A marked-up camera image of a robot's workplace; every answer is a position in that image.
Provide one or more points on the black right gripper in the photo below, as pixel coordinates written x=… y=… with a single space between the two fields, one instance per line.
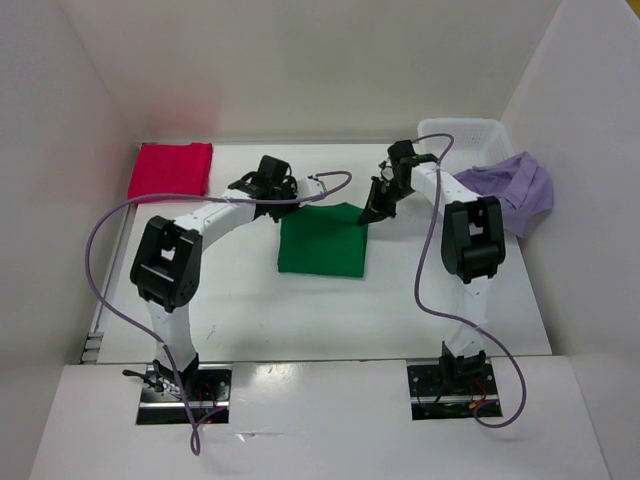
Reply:
x=376 y=209

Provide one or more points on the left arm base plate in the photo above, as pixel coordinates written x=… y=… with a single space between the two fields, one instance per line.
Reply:
x=208 y=397

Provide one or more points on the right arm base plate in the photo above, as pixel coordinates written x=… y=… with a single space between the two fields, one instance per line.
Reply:
x=433 y=398

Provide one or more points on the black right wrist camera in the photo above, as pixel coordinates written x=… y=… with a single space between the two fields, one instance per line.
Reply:
x=403 y=153

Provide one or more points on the aluminium table edge rail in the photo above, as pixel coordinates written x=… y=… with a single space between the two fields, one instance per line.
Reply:
x=114 y=231

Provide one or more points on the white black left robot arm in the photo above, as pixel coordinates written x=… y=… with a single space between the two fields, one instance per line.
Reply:
x=167 y=266

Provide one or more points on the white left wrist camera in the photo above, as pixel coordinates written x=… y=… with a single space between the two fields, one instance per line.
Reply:
x=308 y=188

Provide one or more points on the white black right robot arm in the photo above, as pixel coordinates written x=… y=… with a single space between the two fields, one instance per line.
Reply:
x=472 y=246

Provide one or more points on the white plastic basket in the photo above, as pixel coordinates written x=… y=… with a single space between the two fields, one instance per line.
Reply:
x=477 y=142

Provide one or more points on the lavender t shirt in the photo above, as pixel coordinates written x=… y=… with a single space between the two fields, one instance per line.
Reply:
x=523 y=188

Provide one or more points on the red t shirt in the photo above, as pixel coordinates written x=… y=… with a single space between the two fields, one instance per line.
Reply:
x=174 y=169

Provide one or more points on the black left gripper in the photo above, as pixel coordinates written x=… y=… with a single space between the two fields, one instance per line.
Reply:
x=291 y=189

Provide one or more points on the green t shirt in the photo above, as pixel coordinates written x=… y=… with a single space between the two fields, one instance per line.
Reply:
x=324 y=241

